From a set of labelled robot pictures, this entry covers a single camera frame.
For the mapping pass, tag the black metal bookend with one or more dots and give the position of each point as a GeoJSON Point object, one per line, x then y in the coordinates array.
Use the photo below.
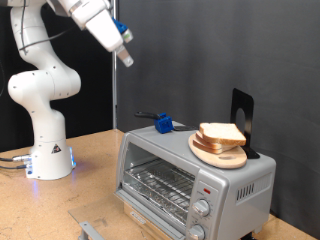
{"type": "Point", "coordinates": [248, 103]}

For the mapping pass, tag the wooden box under oven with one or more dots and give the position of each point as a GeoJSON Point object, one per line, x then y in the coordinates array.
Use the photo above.
{"type": "Point", "coordinates": [140, 228]}

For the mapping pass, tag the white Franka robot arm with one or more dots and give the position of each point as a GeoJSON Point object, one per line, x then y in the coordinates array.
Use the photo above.
{"type": "Point", "coordinates": [43, 86]}

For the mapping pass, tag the vertical metal pole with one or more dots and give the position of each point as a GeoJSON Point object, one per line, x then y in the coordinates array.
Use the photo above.
{"type": "Point", "coordinates": [114, 100]}

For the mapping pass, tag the round wooden board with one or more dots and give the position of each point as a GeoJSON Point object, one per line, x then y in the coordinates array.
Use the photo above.
{"type": "Point", "coordinates": [220, 160]}

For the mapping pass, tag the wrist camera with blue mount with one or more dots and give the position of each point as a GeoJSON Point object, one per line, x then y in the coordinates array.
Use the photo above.
{"type": "Point", "coordinates": [120, 26]}

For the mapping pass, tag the silver oven knob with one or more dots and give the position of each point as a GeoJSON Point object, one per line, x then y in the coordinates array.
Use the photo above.
{"type": "Point", "coordinates": [201, 207]}
{"type": "Point", "coordinates": [196, 232]}

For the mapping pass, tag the metal spatula with blue block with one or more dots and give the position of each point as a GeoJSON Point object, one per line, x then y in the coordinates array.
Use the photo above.
{"type": "Point", "coordinates": [163, 124]}

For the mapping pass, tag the silver toaster oven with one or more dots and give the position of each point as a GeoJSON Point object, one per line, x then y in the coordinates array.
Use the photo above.
{"type": "Point", "coordinates": [176, 143]}

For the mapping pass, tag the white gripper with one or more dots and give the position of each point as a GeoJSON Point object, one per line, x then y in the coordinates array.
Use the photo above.
{"type": "Point", "coordinates": [105, 31]}

